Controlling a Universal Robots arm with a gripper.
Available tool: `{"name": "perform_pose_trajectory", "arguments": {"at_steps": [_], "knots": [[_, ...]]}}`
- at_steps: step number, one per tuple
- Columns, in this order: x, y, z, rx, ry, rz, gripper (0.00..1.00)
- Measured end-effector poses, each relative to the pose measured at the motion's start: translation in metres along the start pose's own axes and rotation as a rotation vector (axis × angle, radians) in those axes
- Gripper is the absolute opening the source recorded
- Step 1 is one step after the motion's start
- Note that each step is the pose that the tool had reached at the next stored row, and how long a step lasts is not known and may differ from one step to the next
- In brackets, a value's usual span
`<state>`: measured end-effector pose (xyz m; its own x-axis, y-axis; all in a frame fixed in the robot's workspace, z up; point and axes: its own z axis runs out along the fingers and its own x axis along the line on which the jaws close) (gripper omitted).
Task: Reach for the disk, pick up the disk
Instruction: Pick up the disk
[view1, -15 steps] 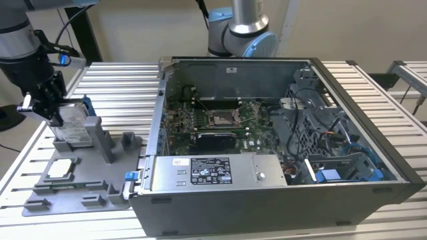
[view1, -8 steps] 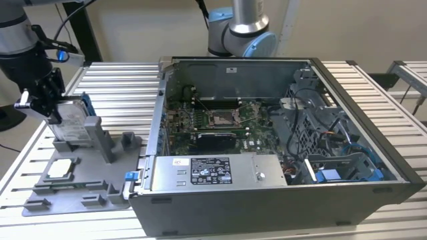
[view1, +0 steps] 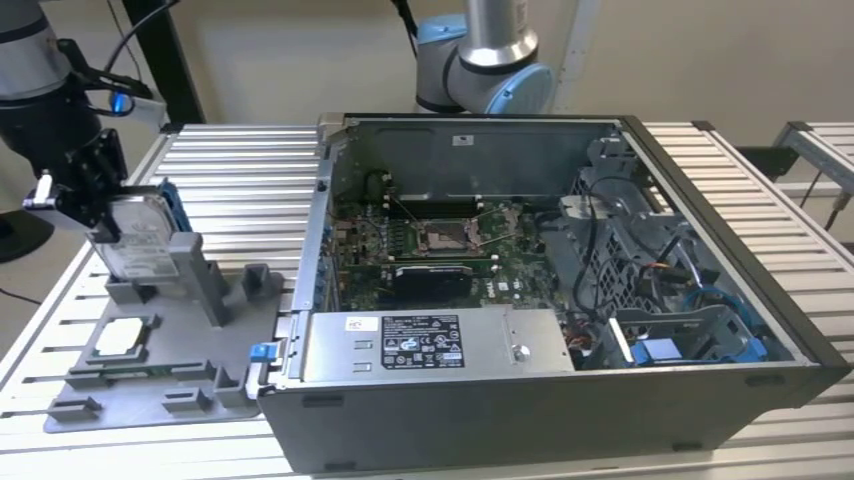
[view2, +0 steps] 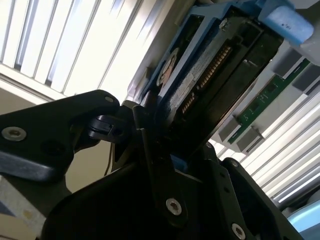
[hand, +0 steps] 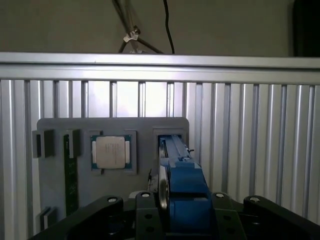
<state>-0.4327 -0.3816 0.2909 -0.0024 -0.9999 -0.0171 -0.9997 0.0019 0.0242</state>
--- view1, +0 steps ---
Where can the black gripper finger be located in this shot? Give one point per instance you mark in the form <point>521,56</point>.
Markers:
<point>87,190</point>
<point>115,160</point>

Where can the hard disk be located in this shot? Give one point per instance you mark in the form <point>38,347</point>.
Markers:
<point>143,240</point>

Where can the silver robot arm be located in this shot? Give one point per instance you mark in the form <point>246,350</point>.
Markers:
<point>497,30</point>

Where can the grey metal disk bay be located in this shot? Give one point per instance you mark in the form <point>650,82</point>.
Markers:
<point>714,315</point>

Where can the black round chair base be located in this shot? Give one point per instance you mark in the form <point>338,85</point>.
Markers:
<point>27,242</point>

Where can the silver CPU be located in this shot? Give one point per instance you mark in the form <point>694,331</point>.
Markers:
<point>121,336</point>

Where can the grey parts rack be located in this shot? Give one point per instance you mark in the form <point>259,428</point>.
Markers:
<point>187,360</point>

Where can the green RAM stick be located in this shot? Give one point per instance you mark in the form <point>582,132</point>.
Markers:
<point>157,372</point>

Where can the silver power supply unit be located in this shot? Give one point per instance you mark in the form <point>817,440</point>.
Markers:
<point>334,350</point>

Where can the CPU socket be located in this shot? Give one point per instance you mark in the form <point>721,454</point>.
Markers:
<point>444,235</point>

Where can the black graphics card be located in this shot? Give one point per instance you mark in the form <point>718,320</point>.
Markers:
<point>430,280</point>

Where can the green motherboard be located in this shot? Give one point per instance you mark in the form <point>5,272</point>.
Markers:
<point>514,260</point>

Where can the open grey PC case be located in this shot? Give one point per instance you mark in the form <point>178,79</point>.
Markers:
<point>468,430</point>

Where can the blue plastic drive carrier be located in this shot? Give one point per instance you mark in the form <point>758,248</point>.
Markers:
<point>657,350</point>

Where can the aluminium side table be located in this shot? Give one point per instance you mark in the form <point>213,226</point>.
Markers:
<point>821,145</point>

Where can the white camera with blue light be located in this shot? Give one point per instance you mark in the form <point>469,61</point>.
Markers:
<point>143,107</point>

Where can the black frame post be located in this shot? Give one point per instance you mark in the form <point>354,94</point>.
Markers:
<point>181,75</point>

